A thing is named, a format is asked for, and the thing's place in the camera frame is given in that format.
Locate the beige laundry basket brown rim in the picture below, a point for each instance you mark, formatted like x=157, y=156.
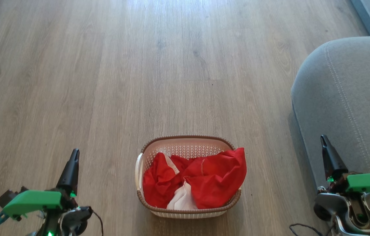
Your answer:
x=188, y=147

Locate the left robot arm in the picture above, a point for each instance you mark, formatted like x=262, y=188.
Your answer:
x=70, y=221

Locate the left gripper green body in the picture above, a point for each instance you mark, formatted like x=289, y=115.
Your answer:
x=34, y=200

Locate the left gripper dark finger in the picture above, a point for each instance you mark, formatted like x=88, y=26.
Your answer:
x=70, y=173

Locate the red garment with white trim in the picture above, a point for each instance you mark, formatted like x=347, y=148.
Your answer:
x=158, y=183

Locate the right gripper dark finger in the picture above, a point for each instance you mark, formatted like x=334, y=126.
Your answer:
x=332, y=164

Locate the grey backless sofa seat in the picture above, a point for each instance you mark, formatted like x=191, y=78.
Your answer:
x=352, y=98

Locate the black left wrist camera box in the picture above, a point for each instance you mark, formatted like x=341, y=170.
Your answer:
x=8, y=196

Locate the plain red garment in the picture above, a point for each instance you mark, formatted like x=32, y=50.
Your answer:
x=217, y=180

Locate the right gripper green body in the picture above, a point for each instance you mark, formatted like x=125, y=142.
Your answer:
x=368, y=183

